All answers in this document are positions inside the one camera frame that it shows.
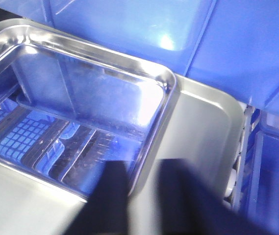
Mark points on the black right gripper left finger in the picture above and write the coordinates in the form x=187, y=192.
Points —
x=105, y=212

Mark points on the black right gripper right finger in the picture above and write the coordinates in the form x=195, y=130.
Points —
x=189, y=208

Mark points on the silver steel tray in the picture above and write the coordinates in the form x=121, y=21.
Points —
x=68, y=106
x=204, y=129

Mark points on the blue crate upper right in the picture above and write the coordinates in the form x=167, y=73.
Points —
x=260, y=187

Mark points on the large blue bin upper left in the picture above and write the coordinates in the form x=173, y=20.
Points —
x=232, y=45

